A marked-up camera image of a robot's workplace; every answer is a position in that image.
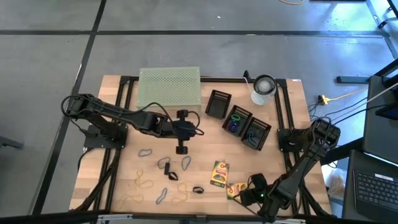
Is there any yellow power plug cord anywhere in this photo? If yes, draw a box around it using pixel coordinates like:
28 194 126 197
317 88 369 106

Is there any grey chair base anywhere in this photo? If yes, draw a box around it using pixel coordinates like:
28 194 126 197
0 135 25 150

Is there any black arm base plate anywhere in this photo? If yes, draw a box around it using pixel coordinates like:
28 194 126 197
83 124 129 149
277 127 312 153

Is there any black plastic basket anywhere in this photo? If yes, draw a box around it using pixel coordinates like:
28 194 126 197
241 116 272 152
205 89 233 120
221 105 253 138

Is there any black desk foot bar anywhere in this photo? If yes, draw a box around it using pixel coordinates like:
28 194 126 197
335 75 371 85

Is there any white lamp cable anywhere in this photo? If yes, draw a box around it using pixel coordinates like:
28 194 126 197
243 76 253 95

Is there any clear plastic bag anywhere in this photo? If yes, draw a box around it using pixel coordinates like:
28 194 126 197
322 163 346 200

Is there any green perforated metal shelf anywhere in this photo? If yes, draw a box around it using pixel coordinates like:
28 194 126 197
137 67 202 108

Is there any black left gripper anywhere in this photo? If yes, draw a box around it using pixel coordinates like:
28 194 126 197
172 108 201 156

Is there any silver corner bracket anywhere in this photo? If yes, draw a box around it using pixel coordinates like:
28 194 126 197
273 217 307 224
97 213 134 222

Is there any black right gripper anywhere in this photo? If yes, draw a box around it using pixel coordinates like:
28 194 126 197
238 172 271 208

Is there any black rig beam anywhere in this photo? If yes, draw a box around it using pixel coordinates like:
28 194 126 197
0 210 398 224

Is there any yellow green crayon box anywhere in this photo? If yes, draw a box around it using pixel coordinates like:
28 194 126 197
226 182 249 201
210 160 231 189

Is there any black laptop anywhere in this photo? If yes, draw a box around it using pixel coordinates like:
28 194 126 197
341 149 398 224

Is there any metal desk frame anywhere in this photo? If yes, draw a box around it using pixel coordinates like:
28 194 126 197
366 0 398 60

